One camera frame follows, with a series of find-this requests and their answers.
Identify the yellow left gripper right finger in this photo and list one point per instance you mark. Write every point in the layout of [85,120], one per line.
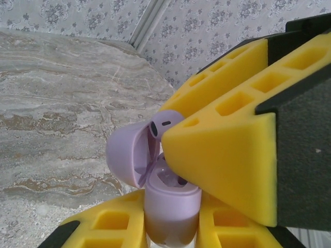
[204,227]

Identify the purple earbud charging case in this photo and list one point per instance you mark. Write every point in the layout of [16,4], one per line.
[170,206]

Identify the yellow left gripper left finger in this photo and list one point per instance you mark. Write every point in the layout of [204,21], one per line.
[134,206]

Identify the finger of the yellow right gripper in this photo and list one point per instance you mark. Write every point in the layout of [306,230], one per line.
[248,62]
[219,160]

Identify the aluminium corner frame post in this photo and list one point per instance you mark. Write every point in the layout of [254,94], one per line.
[147,23]

